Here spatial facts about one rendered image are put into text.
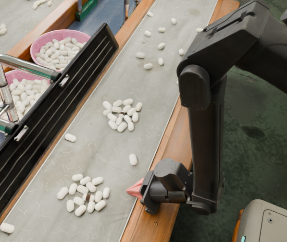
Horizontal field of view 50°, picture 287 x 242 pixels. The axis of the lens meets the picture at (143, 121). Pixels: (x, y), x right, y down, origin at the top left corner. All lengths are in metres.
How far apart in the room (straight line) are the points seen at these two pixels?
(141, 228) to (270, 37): 0.60
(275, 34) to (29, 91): 0.92
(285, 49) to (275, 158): 1.76
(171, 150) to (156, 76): 0.37
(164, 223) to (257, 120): 1.56
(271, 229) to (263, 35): 1.22
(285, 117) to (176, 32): 1.22
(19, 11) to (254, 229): 1.44
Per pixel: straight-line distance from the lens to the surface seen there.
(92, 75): 0.73
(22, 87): 1.19
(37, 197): 0.92
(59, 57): 1.31
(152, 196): 0.81
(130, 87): 1.18
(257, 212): 1.55
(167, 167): 0.72
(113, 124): 1.02
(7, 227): 0.88
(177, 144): 1.00
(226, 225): 1.78
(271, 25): 0.42
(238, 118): 2.24
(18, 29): 1.49
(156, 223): 0.86
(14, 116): 0.86
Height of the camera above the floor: 1.55
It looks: 50 degrees down
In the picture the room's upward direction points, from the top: 9 degrees clockwise
